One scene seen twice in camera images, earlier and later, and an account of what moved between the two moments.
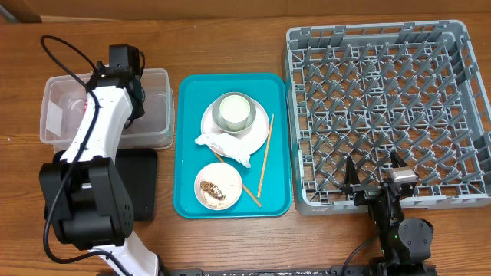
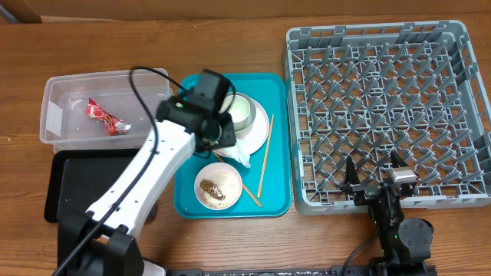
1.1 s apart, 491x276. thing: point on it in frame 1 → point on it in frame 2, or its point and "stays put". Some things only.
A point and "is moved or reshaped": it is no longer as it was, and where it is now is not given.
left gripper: (139, 111) → (227, 132)
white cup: (235, 110) stays put
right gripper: (366, 191) stays put
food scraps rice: (212, 189) is moved or reshaped
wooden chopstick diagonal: (246, 189) stays put
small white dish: (218, 185) stays put
